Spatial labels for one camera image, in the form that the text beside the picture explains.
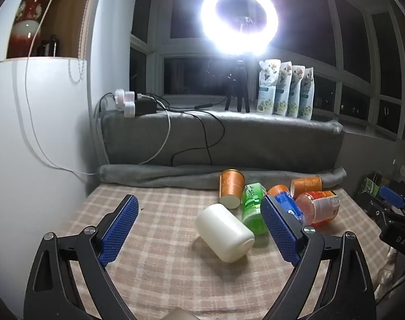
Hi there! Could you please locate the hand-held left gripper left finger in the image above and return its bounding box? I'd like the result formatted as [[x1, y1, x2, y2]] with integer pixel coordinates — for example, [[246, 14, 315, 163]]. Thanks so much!
[[23, 194, 140, 320]]

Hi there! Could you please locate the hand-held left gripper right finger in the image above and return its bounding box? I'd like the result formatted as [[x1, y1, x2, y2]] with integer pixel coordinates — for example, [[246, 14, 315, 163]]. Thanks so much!
[[260, 195, 378, 320]]

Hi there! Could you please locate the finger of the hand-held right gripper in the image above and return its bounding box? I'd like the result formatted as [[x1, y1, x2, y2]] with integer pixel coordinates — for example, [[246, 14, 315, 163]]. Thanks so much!
[[380, 180, 405, 214], [360, 194, 394, 229]]

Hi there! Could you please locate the white cup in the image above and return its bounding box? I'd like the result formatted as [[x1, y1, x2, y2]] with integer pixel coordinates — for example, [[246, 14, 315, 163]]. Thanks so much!
[[195, 203, 255, 263]]

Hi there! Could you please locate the orange patterned paper cup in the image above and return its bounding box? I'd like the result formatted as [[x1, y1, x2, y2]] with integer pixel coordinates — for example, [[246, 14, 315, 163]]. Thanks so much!
[[218, 169, 246, 209], [290, 175, 323, 198]]

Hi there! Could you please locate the green cardboard box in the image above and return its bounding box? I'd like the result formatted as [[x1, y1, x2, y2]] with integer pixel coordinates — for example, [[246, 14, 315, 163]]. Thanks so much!
[[357, 173, 391, 198]]

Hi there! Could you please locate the blue can with orange top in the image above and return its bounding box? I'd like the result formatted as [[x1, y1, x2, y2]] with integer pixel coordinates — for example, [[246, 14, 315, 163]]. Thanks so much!
[[267, 184, 306, 225]]

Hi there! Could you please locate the pale crumpled cloth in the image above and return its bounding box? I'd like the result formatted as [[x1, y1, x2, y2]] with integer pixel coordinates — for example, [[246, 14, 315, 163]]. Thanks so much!
[[376, 250, 404, 302]]

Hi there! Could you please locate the green drink can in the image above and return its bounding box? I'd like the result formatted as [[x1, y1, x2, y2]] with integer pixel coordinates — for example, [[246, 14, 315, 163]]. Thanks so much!
[[242, 183, 270, 235]]

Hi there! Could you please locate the clear jar with orange label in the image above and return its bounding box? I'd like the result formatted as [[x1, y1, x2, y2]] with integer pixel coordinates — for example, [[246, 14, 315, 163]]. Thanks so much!
[[295, 190, 340, 228]]

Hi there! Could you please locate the beige plaid bed sheet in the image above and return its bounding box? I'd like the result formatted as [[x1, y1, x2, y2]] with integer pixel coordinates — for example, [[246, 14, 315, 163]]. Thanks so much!
[[54, 183, 394, 320]]

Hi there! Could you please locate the grey rolled blanket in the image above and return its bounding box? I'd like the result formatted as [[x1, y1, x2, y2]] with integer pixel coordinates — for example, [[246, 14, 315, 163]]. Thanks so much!
[[99, 164, 347, 190]]

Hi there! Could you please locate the grey cushion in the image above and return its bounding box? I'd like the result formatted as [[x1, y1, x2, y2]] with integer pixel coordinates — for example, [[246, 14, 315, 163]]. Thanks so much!
[[99, 110, 345, 174]]

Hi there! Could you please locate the black power strip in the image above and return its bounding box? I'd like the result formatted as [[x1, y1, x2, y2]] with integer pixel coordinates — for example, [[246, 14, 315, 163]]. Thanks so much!
[[135, 98, 158, 115]]

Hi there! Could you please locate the white green refill pouch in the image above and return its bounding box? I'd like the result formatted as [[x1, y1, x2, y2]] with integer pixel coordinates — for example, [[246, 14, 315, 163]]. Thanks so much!
[[299, 67, 315, 121], [273, 61, 292, 116], [257, 59, 282, 114], [287, 65, 305, 118]]

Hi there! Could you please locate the white cabinet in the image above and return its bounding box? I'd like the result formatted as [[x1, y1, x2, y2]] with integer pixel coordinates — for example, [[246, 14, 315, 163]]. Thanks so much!
[[0, 0, 105, 319]]

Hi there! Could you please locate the black tripod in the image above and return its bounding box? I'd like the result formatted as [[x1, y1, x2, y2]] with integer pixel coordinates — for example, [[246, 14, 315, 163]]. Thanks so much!
[[224, 53, 250, 112]]

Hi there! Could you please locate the red porcelain vase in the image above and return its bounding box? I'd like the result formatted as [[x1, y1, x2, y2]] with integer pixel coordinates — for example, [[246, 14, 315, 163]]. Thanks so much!
[[7, 0, 50, 59]]

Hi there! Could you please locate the window frame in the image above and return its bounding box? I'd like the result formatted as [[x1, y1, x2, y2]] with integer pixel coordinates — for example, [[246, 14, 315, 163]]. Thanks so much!
[[129, 0, 405, 142]]

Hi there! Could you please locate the short white charging cable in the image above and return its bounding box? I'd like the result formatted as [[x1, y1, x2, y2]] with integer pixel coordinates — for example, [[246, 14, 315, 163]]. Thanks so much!
[[137, 96, 171, 165]]

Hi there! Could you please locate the black looped cable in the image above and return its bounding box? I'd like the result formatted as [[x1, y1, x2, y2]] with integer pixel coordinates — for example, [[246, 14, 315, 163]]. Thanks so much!
[[156, 102, 225, 166]]

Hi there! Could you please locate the black cable with inline switch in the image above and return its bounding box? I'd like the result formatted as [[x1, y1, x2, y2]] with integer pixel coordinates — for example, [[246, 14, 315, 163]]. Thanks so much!
[[161, 96, 227, 110]]

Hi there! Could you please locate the long white cable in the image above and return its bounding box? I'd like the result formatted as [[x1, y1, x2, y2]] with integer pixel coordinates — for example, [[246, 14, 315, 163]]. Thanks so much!
[[24, 0, 98, 176]]

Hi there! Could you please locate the white bead cord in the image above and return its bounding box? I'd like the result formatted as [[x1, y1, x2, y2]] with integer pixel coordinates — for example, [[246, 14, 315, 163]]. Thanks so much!
[[68, 0, 91, 85]]

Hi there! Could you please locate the ring light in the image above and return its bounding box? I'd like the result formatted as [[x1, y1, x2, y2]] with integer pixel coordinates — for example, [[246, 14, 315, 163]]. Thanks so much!
[[201, 0, 279, 55]]

